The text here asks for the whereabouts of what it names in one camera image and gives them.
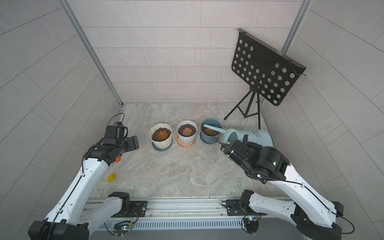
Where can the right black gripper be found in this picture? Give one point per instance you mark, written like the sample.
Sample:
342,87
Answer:
233,148

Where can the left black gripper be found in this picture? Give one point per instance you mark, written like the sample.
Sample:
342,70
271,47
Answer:
133,142

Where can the light blue watering can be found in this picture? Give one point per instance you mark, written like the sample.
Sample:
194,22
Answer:
260,137

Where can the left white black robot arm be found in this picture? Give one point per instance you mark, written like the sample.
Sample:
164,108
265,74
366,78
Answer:
64,221

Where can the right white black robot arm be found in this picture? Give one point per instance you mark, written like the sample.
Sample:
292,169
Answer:
312,214

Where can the orange red succulent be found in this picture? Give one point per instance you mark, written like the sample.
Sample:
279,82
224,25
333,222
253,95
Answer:
161,134

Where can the green red succulent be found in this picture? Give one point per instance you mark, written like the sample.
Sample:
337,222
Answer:
210,132

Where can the pink succulent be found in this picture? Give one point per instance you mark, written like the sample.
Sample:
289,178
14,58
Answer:
187,132

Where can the cream ribbed plant pot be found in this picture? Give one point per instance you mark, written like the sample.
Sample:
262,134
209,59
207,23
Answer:
164,145

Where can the yellow plastic wedge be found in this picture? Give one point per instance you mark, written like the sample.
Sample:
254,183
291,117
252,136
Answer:
111,177

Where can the blue ribbed plant pot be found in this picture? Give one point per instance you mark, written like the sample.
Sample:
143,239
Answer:
210,122

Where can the terracotta pot saucer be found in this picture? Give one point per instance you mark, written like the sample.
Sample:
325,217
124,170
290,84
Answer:
182,144

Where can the white round plant pot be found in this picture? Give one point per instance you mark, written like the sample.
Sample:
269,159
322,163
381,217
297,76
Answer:
184,124

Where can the white ventilation grille strip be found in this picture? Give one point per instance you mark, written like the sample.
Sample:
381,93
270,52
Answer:
187,224

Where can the left green circuit board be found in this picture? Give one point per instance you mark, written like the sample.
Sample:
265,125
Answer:
121,228

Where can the black perforated music stand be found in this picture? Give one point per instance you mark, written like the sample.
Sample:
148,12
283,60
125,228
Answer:
268,72

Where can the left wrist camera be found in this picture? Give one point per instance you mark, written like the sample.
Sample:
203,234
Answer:
118,123

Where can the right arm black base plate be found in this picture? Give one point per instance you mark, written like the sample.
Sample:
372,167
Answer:
233,209

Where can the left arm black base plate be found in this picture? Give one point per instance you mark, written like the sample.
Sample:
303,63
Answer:
138,210

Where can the aluminium mounting rail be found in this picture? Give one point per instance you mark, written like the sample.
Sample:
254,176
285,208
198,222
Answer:
211,208

